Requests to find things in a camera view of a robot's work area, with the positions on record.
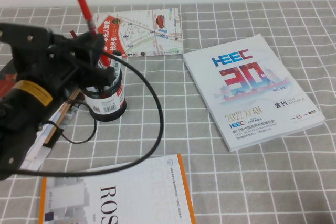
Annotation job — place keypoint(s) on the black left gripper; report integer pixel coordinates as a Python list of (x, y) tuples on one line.
[(65, 58)]

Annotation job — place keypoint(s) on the red pen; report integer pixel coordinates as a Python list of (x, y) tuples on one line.
[(84, 6)]

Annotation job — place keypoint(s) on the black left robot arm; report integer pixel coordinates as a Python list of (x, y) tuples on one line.
[(26, 95)]

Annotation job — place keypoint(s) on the black mesh pen holder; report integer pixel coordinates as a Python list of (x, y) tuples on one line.
[(105, 103)]

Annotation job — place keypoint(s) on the white marker black cap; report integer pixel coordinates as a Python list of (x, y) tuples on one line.
[(115, 60)]

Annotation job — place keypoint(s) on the map cover red book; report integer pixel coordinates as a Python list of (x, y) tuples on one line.
[(141, 32)]

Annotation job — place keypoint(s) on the tan-edged booklet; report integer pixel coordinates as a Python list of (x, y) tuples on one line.
[(61, 116)]

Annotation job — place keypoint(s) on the grey white-grid tablecloth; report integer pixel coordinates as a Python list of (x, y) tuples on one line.
[(183, 90)]

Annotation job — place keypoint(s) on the red white AgileX brochure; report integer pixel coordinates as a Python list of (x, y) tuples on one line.
[(6, 85)]

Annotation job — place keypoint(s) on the stack of books underneath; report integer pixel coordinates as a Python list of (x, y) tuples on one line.
[(39, 153)]

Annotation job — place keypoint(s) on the orange-edged ROS book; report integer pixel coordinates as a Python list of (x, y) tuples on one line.
[(131, 195)]

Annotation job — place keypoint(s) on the white HEEC catalogue book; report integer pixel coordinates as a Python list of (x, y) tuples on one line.
[(249, 98)]

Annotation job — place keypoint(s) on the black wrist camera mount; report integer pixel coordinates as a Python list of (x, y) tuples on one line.
[(23, 35)]

